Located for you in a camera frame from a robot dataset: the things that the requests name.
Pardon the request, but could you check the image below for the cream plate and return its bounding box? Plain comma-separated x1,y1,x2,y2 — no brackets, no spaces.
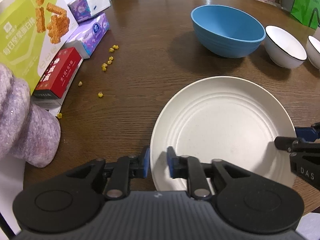
150,76,296,191

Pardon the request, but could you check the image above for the white bowl left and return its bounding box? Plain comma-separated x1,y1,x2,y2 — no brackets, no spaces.
264,25,307,69

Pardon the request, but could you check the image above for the white bowl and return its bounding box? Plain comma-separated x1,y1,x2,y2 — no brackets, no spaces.
264,25,307,69
306,35,320,69

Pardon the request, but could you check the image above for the white bowl right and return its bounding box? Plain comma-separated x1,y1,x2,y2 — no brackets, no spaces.
306,35,320,69

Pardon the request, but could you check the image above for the purple fuzzy vase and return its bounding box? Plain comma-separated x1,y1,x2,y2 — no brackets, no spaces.
1,64,61,168

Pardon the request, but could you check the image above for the red small box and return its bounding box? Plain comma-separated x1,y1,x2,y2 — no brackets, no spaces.
31,47,83,110

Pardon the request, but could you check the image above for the purple tissue pack lower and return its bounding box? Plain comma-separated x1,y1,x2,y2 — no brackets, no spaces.
63,12,110,59

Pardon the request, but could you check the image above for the purple tissue pack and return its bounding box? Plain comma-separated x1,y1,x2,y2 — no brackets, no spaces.
63,12,110,59
68,0,111,23

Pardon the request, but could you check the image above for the blue bowl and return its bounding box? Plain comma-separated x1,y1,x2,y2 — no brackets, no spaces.
190,4,266,59

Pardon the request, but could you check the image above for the green paper shopping bag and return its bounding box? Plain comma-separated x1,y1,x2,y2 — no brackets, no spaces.
291,0,319,29

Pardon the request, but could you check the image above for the purple tissue pack upper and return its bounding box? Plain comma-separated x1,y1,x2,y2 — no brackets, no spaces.
68,0,111,23

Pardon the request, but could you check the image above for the green snack box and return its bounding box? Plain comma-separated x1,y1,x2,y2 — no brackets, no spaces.
1,0,78,90

